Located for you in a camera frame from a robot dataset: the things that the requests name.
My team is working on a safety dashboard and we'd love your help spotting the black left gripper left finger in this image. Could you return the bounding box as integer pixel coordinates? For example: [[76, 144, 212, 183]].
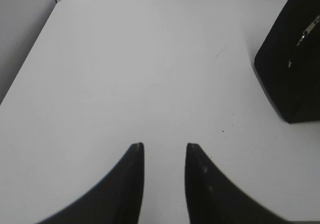
[[42, 143, 145, 224]]

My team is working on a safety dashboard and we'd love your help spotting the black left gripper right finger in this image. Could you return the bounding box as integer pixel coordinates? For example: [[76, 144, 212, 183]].
[[186, 143, 287, 224]]

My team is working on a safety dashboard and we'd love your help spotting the black canvas tote bag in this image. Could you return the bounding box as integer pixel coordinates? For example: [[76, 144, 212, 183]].
[[254, 0, 320, 123]]

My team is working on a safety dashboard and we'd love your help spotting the silver zipper pull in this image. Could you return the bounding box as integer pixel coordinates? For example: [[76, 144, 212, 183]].
[[296, 15, 320, 46]]

